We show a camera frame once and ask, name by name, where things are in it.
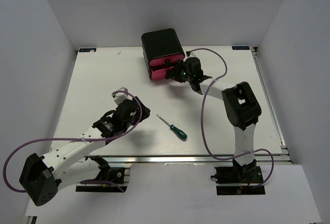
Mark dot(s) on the black drawer cabinet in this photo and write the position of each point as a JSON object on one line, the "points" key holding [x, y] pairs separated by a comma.
{"points": [[162, 45]]}

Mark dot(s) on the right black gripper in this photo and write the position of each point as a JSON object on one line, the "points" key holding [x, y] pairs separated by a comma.
{"points": [[175, 73]]}

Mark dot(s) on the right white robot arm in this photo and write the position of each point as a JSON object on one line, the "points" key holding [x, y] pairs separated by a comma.
{"points": [[241, 106]]}

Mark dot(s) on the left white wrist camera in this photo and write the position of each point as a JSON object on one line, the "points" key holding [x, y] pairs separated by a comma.
{"points": [[120, 95]]}

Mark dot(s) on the large green handle screwdriver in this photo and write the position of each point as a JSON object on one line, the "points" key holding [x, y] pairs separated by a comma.
{"points": [[178, 132]]}

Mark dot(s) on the left blue label sticker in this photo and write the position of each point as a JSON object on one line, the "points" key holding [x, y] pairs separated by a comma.
{"points": [[87, 50]]}

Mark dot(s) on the blue label sticker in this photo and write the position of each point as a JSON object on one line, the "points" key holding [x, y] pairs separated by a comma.
{"points": [[238, 48], [87, 50]]}

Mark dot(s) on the aluminium table rail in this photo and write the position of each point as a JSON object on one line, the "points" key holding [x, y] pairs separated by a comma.
{"points": [[278, 159]]}

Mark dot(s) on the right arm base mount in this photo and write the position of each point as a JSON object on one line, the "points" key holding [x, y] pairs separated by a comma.
{"points": [[230, 183]]}

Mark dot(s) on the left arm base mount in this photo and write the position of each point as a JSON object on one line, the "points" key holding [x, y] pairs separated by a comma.
{"points": [[110, 179]]}

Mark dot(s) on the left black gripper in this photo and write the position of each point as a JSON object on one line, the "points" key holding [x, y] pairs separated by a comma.
{"points": [[146, 112]]}

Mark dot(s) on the right blue label sticker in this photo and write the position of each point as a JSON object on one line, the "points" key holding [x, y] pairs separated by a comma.
{"points": [[238, 48]]}

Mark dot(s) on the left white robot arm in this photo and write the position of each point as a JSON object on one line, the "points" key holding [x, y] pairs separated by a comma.
{"points": [[43, 176]]}

